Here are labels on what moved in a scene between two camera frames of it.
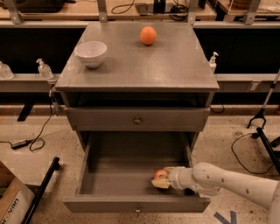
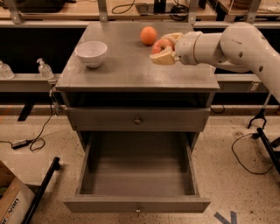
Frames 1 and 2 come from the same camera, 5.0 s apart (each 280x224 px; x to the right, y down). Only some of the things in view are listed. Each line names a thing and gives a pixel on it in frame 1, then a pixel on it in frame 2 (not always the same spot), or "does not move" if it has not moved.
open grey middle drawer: (117, 172) does not move
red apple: (161, 172) to (161, 45)
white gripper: (176, 178) to (186, 48)
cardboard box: (16, 198) does not move
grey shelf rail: (46, 82) does not move
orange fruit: (148, 35) does not move
